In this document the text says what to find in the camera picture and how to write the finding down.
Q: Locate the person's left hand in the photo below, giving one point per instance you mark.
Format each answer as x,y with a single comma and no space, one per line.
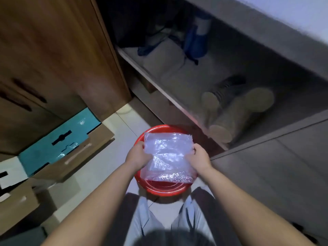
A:
138,156

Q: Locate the person's right hand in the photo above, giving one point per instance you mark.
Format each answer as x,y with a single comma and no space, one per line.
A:
201,161

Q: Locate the clear bubble wrap sheet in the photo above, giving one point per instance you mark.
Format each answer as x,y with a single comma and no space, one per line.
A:
169,174

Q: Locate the large clear plastic bag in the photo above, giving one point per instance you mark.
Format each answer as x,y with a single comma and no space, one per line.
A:
205,117

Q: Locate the stack of white paper cups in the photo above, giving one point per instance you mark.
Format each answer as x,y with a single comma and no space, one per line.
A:
238,115

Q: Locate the stack of striped paper cups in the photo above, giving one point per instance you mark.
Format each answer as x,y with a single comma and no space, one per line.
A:
225,92

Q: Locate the person's right forearm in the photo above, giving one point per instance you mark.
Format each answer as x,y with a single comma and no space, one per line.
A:
251,210

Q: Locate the person's left forearm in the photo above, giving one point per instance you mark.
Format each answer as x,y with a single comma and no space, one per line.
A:
89,207

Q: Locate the brown cardboard box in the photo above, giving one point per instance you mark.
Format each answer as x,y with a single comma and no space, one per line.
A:
84,156
15,210

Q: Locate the person's right leg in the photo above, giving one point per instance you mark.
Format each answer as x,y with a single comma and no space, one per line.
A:
194,217

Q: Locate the person's leg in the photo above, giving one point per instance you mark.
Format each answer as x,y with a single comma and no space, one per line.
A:
143,222
194,217

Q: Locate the person's left leg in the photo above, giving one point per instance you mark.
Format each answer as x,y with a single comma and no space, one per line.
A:
143,222

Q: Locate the teal cardboard box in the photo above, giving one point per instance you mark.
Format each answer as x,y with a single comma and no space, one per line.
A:
51,148

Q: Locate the white cardboard box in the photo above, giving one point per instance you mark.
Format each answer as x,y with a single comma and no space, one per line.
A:
12,174

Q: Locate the red plastic basin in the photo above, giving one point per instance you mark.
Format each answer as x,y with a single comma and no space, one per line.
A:
164,188

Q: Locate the metal cabinet shelf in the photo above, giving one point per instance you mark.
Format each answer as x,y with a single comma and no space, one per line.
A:
144,73

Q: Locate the white plastic bag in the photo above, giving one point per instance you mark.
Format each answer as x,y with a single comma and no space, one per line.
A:
164,58

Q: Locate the blue plastic pouch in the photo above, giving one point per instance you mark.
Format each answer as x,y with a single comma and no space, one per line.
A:
197,43

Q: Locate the brown wooden cabinet door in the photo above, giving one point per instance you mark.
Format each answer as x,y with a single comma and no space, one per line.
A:
64,48

